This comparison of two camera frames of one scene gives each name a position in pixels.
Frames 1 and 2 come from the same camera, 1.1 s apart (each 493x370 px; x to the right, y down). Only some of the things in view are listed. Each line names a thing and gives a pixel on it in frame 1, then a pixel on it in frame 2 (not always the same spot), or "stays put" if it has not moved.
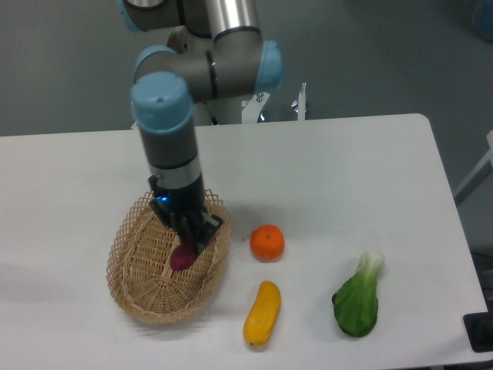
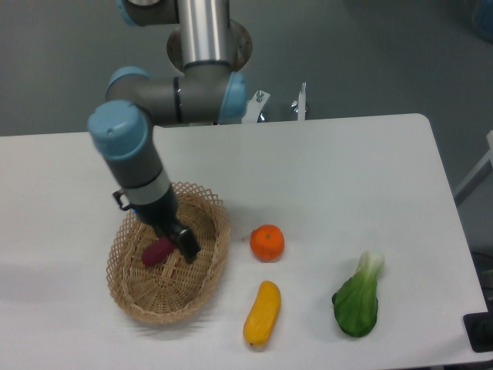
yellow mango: (262, 317) stays put
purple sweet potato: (182, 256) → (157, 252)
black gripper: (182, 193) → (164, 214)
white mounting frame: (251, 112) stays put
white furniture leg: (485, 169) stays put
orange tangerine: (267, 243) stays put
